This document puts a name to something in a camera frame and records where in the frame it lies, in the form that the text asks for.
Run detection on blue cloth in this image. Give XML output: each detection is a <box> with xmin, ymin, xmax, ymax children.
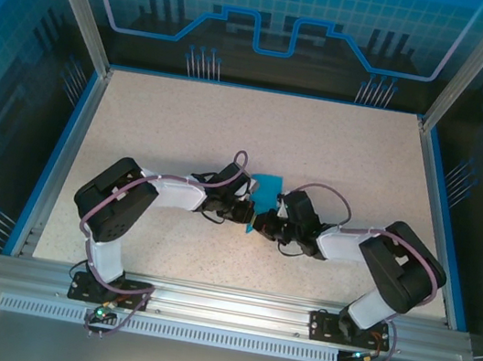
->
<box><xmin>241</xmin><ymin>170</ymin><xmax>287</xmax><ymax>239</ymax></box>

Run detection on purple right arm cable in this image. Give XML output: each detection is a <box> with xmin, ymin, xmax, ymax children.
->
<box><xmin>266</xmin><ymin>179</ymin><xmax>455</xmax><ymax>361</ymax></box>

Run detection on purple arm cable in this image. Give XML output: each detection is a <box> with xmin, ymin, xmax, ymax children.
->
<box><xmin>266</xmin><ymin>179</ymin><xmax>455</xmax><ymax>361</ymax></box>
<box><xmin>60</xmin><ymin>125</ymin><xmax>252</xmax><ymax>359</ymax></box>

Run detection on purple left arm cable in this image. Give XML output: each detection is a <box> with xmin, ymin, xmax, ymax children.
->
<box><xmin>60</xmin><ymin>125</ymin><xmax>252</xmax><ymax>359</ymax></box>

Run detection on aluminium frame beam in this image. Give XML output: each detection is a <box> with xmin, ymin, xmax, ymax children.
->
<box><xmin>0</xmin><ymin>249</ymin><xmax>476</xmax><ymax>361</ymax></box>

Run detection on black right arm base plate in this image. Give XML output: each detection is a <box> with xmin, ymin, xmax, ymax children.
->
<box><xmin>306</xmin><ymin>307</ymin><xmax>396</xmax><ymax>355</ymax></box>

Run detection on slotted grey cable duct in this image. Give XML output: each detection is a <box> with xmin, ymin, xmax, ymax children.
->
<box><xmin>0</xmin><ymin>293</ymin><xmax>351</xmax><ymax>361</ymax></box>

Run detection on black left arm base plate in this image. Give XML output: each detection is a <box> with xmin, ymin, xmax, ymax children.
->
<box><xmin>67</xmin><ymin>270</ymin><xmax>155</xmax><ymax>314</ymax></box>

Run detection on side frame rail blue trim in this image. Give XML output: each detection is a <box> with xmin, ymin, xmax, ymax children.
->
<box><xmin>1</xmin><ymin>57</ymin><xmax>115</xmax><ymax>269</ymax></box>
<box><xmin>384</xmin><ymin>117</ymin><xmax>483</xmax><ymax>334</ymax></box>

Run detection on small lit cable connector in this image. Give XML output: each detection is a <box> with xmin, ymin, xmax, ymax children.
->
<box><xmin>88</xmin><ymin>299</ymin><xmax>119</xmax><ymax>326</ymax></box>
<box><xmin>348</xmin><ymin>346</ymin><xmax>381</xmax><ymax>361</ymax></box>

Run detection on aluminium frame post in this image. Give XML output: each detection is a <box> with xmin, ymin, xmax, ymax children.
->
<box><xmin>15</xmin><ymin>0</ymin><xmax>124</xmax><ymax>80</ymax></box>
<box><xmin>419</xmin><ymin>0</ymin><xmax>483</xmax><ymax>141</ymax></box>

